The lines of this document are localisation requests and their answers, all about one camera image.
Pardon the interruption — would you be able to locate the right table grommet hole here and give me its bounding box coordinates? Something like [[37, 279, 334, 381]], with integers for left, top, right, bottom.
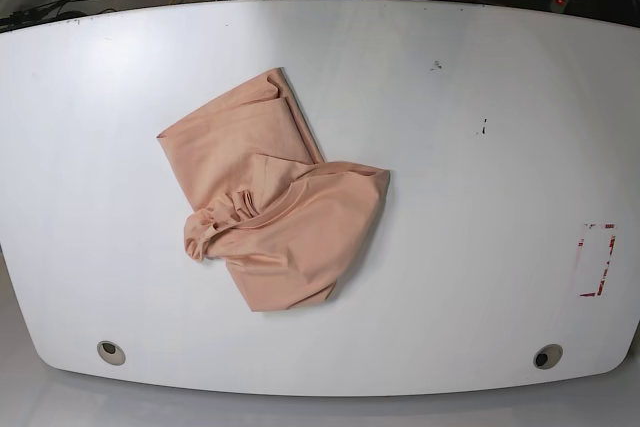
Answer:
[[533, 344, 563, 370]]

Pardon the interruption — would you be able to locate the peach T-shirt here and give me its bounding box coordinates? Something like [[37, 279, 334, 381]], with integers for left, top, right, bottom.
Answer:
[[158, 68, 390, 312]]

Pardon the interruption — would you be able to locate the table grommet hole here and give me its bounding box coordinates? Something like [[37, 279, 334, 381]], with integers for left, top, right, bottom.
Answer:
[[97, 341, 126, 366], [533, 344, 563, 370]]

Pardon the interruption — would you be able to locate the left table grommet hole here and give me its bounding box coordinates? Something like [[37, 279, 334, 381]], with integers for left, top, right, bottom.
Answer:
[[97, 341, 126, 366]]

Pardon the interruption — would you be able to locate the red tape rectangle marking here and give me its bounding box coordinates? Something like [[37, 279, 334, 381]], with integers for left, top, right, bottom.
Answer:
[[573, 223, 617, 298]]

